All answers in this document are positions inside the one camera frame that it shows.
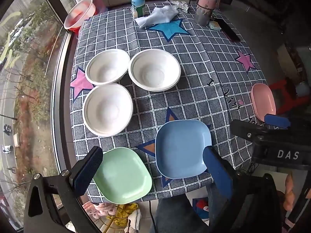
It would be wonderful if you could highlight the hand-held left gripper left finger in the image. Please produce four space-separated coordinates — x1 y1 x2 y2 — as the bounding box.
23 146 104 233

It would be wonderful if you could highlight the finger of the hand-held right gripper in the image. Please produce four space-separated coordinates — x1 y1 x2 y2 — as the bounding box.
230 119 268 142
264 114 292 130

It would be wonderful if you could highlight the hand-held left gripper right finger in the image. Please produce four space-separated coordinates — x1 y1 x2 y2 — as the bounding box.
203 146 287 233

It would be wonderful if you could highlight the pink square plate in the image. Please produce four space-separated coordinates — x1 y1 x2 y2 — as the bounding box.
250 83 277 122

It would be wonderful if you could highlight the green square plate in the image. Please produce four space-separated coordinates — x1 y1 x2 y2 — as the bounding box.
93 148 153 204

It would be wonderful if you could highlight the blue square plate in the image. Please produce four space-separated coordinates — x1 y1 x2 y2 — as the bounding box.
155 120 213 178

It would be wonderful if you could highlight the white bowl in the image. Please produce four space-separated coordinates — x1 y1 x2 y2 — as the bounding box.
128 49 181 92
83 84 134 137
85 49 131 86

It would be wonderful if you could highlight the person's right hand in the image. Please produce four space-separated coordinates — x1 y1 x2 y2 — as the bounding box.
283 172 295 211

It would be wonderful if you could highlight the red plastic stool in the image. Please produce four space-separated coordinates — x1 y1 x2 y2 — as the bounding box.
268 78 311 114

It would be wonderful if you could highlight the person's leg in jeans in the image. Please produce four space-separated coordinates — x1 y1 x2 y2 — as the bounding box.
151 194 212 233

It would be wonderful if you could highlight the grey checked star tablecloth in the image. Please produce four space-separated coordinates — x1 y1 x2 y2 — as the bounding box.
70 2 268 203

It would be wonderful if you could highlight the pink thermos flask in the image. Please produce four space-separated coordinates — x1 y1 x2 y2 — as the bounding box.
194 0 222 27

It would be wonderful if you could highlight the crumpled white tissue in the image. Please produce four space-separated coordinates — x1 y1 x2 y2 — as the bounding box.
171 1 189 12

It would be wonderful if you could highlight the white tissue sheet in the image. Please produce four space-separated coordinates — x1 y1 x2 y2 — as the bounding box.
134 6 180 28

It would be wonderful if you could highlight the pink plastic basin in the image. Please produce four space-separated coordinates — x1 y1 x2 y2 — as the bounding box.
64 0 107 33

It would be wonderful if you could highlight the green cap bottle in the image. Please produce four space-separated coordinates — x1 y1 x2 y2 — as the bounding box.
131 0 147 18

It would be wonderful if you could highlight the yellow wire basket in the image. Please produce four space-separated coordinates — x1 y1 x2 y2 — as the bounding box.
107 204 139 233

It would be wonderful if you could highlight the black window frame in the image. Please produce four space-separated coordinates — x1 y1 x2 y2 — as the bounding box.
50 0 84 175

